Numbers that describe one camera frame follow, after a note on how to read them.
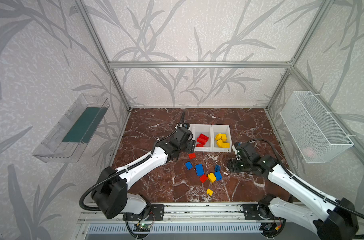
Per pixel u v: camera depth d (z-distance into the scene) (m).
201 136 1.01
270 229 0.73
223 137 1.00
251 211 0.73
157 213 0.73
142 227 0.71
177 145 0.63
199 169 0.88
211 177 0.83
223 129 0.99
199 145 0.97
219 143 0.97
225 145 0.93
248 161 0.60
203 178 0.84
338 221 0.38
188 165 0.89
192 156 0.93
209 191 0.80
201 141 0.99
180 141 0.62
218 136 0.98
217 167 0.92
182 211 0.75
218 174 0.86
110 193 0.41
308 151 0.72
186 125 0.73
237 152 0.64
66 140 0.63
